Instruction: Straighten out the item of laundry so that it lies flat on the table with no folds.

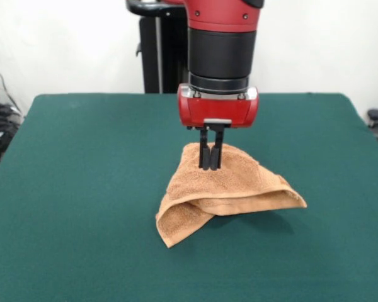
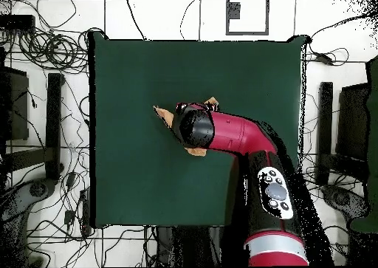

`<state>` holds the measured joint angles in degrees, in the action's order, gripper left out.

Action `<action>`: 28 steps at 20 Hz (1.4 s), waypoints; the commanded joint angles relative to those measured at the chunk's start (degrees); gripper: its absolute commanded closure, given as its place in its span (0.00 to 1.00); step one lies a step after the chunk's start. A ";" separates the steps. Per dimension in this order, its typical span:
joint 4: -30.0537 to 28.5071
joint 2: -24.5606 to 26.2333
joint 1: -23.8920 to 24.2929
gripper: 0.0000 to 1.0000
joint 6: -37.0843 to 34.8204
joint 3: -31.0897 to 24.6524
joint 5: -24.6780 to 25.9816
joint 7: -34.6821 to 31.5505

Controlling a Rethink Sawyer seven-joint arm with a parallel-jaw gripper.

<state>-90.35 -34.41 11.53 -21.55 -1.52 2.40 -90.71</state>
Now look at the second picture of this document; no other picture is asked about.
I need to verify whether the black flat box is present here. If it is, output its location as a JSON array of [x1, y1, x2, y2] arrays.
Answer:
[[0, 14, 35, 30]]

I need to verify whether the tan terry towel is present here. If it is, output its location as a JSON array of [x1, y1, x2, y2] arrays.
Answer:
[[152, 96, 220, 157]]

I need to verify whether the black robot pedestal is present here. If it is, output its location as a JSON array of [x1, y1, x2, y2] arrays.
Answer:
[[155, 225, 225, 268]]

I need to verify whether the black power strip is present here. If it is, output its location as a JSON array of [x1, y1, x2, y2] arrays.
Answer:
[[78, 188, 92, 237]]

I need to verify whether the grey leg with round knob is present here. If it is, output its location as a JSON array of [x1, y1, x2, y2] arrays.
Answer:
[[320, 185, 370, 221], [0, 177, 57, 230]]

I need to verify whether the coiled black cable bundle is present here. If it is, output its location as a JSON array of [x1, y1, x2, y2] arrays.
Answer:
[[17, 27, 89, 74]]

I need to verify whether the long black power adapter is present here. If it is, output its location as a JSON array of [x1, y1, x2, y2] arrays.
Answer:
[[313, 52, 335, 66]]

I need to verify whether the dark square box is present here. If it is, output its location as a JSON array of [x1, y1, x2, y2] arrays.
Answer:
[[335, 83, 371, 162], [0, 66, 30, 142]]

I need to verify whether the black stand base bar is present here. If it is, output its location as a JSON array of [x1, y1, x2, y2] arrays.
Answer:
[[315, 81, 368, 187], [5, 72, 65, 182]]

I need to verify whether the dark green table cloth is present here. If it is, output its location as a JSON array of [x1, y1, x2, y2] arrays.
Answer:
[[88, 31, 307, 230]]

